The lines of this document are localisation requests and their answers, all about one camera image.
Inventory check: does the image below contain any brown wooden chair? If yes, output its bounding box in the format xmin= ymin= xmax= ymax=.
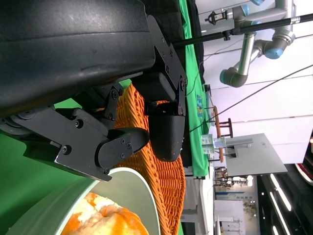
xmin=212 ymin=105 xmax=233 ymax=164

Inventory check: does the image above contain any orange striped bread roll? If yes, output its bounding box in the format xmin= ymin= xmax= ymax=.
xmin=61 ymin=192 xmax=150 ymax=235

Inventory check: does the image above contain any orange wicker basket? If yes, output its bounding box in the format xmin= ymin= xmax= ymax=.
xmin=113 ymin=83 xmax=186 ymax=235

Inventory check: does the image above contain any grey flat monitor panel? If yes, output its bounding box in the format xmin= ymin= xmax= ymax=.
xmin=224 ymin=133 xmax=289 ymax=177

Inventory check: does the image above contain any black pole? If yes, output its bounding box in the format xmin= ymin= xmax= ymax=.
xmin=172 ymin=13 xmax=313 ymax=48

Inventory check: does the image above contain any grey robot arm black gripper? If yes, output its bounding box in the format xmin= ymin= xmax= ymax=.
xmin=205 ymin=0 xmax=294 ymax=25

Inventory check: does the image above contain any green tablecloth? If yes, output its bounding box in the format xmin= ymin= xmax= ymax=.
xmin=0 ymin=78 xmax=186 ymax=235

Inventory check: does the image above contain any green cloth with cartoon print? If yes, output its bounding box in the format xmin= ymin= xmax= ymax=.
xmin=178 ymin=0 xmax=211 ymax=180

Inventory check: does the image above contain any pale green bowl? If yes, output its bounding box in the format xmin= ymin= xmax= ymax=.
xmin=6 ymin=167 xmax=161 ymax=235

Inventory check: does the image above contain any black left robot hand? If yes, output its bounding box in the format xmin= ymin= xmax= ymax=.
xmin=0 ymin=0 xmax=188 ymax=182

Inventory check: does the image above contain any red white curved rail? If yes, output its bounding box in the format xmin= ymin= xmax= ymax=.
xmin=294 ymin=163 xmax=313 ymax=186

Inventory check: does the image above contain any thin black taut cable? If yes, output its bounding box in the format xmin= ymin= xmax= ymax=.
xmin=187 ymin=64 xmax=313 ymax=134

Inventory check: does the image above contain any clear plastic container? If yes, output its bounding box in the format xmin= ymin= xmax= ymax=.
xmin=213 ymin=137 xmax=226 ymax=149

